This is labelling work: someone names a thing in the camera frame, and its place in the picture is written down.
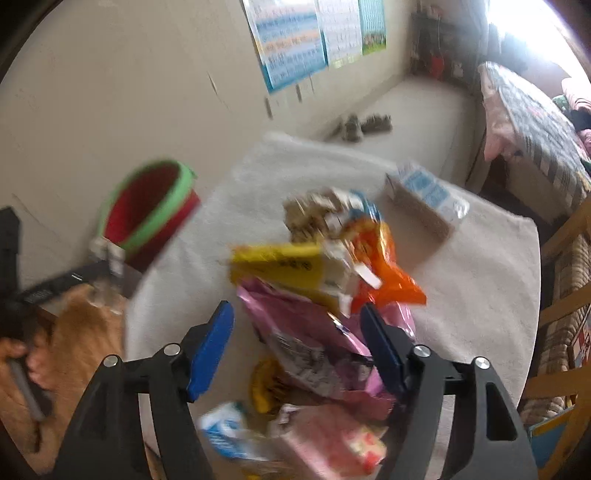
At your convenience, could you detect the white towel mat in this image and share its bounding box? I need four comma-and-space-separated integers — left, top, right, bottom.
124, 134, 541, 416

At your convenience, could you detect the yellow snack packet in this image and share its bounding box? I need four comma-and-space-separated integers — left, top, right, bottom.
249, 356, 293, 416

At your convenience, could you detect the red bucket green rim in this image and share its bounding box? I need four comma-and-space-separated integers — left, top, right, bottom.
97, 159, 200, 272

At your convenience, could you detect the newspaper ball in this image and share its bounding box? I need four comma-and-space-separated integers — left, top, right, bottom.
283, 188, 363, 243

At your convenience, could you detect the middle white wall poster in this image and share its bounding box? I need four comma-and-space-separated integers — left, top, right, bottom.
317, 0, 363, 68

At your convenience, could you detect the grey shoe left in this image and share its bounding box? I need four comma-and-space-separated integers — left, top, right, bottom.
331, 114, 363, 143

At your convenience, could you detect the left blue wall poster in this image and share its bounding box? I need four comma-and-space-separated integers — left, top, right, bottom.
242, 0, 328, 94

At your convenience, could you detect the green wall poster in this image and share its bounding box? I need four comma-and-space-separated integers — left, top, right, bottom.
359, 0, 387, 55

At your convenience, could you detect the bed with plaid quilt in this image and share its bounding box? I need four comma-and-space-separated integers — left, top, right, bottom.
478, 61, 590, 214

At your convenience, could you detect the grey shoe right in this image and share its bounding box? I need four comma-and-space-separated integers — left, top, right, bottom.
361, 114, 393, 135

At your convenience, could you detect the orange snack bag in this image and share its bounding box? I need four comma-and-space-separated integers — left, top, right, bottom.
339, 191, 427, 313

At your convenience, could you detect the left hand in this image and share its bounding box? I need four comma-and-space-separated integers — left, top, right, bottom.
1, 328, 55, 391

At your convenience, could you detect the grey shoe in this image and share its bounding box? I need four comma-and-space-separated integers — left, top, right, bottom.
331, 114, 363, 143
361, 114, 393, 135

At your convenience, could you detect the red bucket on shelf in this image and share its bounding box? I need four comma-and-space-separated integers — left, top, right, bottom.
429, 53, 445, 80

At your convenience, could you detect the pink foil wrapper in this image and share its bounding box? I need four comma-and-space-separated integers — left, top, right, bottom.
236, 279, 396, 421

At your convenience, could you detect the dark blue snack wrapper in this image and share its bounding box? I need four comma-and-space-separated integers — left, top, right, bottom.
197, 401, 274, 462

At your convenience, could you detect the white blue milk carton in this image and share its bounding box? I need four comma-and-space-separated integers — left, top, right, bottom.
385, 163, 471, 239

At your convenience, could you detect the yellow white box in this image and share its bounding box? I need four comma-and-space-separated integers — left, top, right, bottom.
229, 241, 360, 317

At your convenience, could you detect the wooden chair frame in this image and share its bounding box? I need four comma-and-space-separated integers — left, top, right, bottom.
520, 200, 590, 479

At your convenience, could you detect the pink white snack box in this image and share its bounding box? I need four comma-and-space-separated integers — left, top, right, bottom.
267, 404, 387, 479

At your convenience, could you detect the dark metal shelf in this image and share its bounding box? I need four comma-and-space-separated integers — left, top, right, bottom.
411, 12, 480, 90

